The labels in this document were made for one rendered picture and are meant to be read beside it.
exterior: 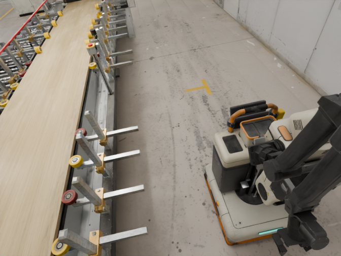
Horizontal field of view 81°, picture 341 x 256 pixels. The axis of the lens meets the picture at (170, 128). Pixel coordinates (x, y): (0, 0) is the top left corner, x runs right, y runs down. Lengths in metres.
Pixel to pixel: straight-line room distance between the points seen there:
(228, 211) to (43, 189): 1.30
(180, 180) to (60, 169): 1.19
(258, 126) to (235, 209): 0.71
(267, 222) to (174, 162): 1.07
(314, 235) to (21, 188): 1.47
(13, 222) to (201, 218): 1.39
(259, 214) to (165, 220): 0.82
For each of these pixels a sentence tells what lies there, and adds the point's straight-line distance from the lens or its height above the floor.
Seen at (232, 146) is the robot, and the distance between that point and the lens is 1.40.
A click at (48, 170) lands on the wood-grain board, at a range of 1.52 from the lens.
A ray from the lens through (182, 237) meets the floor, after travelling 1.98.
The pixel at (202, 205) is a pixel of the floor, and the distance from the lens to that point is 2.05.
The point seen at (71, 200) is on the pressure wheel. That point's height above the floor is 0.91.
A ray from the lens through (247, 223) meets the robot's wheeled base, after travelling 1.75.
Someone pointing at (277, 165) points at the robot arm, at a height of 1.29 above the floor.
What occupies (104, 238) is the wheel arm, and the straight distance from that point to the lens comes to 1.21.
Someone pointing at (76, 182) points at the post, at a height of 1.11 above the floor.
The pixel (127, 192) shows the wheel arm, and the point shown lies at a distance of 1.28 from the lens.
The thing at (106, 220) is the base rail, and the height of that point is 0.70.
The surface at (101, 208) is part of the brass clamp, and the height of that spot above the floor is 0.82.
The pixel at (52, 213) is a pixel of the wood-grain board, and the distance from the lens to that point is 1.33.
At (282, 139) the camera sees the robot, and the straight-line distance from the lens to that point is 0.95.
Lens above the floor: 1.92
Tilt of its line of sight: 47 degrees down
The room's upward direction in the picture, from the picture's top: 10 degrees counter-clockwise
